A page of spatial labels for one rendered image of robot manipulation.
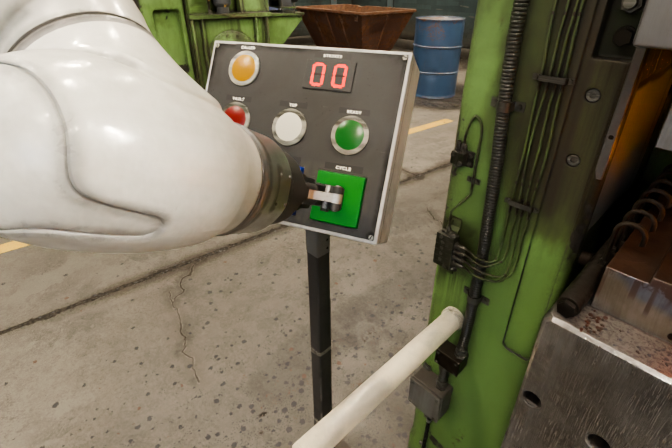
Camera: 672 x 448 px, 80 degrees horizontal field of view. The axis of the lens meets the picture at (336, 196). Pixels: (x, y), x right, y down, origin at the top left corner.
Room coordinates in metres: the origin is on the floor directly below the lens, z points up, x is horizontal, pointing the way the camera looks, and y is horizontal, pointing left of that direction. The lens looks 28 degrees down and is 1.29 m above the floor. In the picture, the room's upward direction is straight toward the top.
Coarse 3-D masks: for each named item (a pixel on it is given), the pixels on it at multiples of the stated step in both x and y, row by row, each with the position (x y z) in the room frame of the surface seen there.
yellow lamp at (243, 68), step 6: (240, 60) 0.68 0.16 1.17; (246, 60) 0.68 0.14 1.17; (252, 60) 0.68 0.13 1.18; (234, 66) 0.68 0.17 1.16; (240, 66) 0.68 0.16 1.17; (246, 66) 0.67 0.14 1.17; (252, 66) 0.67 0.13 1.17; (234, 72) 0.68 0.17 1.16; (240, 72) 0.67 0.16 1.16; (246, 72) 0.67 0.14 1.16; (252, 72) 0.67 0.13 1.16; (240, 78) 0.67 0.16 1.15; (246, 78) 0.66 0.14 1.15
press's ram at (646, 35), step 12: (648, 0) 0.43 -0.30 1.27; (660, 0) 0.42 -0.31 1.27; (648, 12) 0.43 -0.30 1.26; (660, 12) 0.42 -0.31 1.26; (648, 24) 0.43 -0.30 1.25; (660, 24) 0.42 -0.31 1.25; (636, 36) 0.43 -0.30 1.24; (648, 36) 0.42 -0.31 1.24; (660, 36) 0.42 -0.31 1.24; (660, 48) 0.41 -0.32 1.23
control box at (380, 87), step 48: (240, 48) 0.70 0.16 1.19; (288, 48) 0.67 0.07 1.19; (336, 48) 0.64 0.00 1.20; (240, 96) 0.65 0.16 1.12; (288, 96) 0.63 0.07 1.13; (336, 96) 0.60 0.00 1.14; (384, 96) 0.58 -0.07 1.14; (288, 144) 0.58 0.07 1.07; (336, 144) 0.56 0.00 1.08; (384, 144) 0.54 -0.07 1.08; (384, 192) 0.51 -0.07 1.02; (384, 240) 0.51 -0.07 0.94
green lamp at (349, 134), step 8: (352, 120) 0.57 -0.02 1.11; (344, 128) 0.57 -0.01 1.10; (352, 128) 0.56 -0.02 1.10; (360, 128) 0.56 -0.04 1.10; (336, 136) 0.57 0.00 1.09; (344, 136) 0.56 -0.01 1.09; (352, 136) 0.56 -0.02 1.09; (360, 136) 0.55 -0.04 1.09; (344, 144) 0.56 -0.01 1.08; (352, 144) 0.55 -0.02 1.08
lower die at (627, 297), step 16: (656, 208) 0.54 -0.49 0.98; (640, 224) 0.49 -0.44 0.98; (640, 240) 0.45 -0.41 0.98; (656, 240) 0.45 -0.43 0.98; (624, 256) 0.42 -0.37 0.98; (640, 256) 0.42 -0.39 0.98; (656, 256) 0.42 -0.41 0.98; (608, 272) 0.39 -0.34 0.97; (624, 272) 0.38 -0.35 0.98; (640, 272) 0.38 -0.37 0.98; (656, 272) 0.37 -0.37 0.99; (608, 288) 0.39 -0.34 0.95; (624, 288) 0.38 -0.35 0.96; (640, 288) 0.37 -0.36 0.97; (656, 288) 0.36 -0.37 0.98; (592, 304) 0.39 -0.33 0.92; (608, 304) 0.38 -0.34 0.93; (624, 304) 0.37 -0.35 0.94; (640, 304) 0.36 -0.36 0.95; (656, 304) 0.35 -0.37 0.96; (624, 320) 0.37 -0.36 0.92; (640, 320) 0.36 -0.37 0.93; (656, 320) 0.35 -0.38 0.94; (656, 336) 0.34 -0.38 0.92
